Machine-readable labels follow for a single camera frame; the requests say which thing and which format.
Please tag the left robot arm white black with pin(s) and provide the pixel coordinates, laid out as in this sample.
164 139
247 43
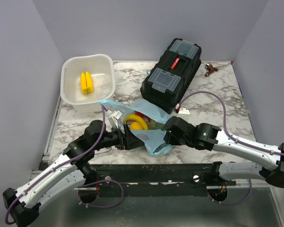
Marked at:
23 204

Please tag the yellow fake corn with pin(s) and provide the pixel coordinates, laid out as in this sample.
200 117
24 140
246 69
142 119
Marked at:
86 83

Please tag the light blue plastic bag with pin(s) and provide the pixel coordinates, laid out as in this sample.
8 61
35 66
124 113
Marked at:
151 134

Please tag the yellow fake banana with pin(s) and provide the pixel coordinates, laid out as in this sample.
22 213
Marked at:
133 117

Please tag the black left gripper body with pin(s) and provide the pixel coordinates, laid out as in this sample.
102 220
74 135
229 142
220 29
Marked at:
115 138

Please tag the black metal base rail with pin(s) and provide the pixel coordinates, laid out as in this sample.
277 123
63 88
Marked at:
153 180

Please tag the black plastic toolbox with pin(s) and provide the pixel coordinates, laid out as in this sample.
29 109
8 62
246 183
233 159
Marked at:
172 75

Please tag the green fake avocado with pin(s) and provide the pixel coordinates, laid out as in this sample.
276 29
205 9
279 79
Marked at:
154 125

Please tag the yellow fake lemon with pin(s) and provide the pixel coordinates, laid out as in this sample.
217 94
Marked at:
136 126

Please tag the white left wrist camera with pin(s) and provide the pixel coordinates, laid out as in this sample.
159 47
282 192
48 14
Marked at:
114 118

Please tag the white plastic basket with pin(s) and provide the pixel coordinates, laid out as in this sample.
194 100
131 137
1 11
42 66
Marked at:
101 69

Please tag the small brown metal object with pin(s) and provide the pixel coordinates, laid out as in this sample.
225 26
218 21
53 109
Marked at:
210 69

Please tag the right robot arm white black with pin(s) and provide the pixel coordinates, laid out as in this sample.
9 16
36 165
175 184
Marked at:
266 162

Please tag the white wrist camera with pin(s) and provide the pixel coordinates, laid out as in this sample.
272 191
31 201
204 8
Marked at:
182 112
114 118

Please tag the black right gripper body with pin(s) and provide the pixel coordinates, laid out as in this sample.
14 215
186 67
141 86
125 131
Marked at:
172 140

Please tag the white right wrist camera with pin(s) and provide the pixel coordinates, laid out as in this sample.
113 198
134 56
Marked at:
182 112

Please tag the red fake fruit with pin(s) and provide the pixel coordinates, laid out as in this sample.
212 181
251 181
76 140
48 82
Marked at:
142 115

